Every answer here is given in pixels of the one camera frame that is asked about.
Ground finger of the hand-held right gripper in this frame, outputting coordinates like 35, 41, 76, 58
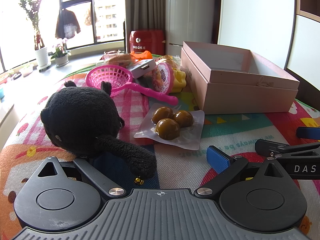
297, 127, 320, 139
255, 139, 320, 159

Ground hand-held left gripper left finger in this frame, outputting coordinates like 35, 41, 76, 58
37, 156, 125, 197

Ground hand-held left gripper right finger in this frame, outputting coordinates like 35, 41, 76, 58
196, 145, 284, 197

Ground packet of brown balls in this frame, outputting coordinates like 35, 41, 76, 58
133, 103, 205, 149

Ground pink cardboard box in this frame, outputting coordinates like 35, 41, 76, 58
180, 41, 300, 115

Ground black plush toy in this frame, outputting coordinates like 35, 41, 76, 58
40, 80, 157, 186

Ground pink toy strainer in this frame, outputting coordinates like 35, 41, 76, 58
85, 64, 178, 106

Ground bread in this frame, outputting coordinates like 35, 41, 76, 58
101, 52, 137, 67

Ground colourful play mat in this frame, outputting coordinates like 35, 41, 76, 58
0, 52, 320, 240

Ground yellow plastic toy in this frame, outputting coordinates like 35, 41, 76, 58
171, 68, 187, 94

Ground white brown wardrobe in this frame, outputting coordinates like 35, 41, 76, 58
284, 0, 320, 92

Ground round pink toy tart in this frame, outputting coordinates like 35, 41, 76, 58
152, 62, 174, 95

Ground pale yellow toy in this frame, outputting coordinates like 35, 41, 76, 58
155, 55, 180, 69

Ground small white box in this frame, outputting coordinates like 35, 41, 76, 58
129, 59, 157, 79

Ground pink orchid in white pot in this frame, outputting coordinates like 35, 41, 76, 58
50, 38, 72, 68

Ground orange plastic toy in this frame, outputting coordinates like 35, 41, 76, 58
130, 50, 153, 60

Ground small pale planter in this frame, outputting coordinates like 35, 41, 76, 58
19, 64, 34, 77

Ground tall plant in white pot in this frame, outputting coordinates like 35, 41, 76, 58
19, 0, 52, 68

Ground small dark planter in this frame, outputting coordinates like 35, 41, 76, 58
0, 72, 16, 83

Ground tall white cabinet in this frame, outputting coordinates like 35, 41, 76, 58
166, 0, 222, 55

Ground hanging brown jacket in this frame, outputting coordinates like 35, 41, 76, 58
55, 9, 82, 40

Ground hanging tan garment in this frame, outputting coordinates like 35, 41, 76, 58
84, 6, 98, 27

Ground grey curtain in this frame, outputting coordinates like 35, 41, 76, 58
124, 0, 167, 33

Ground black window frame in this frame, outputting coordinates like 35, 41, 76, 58
0, 0, 126, 73

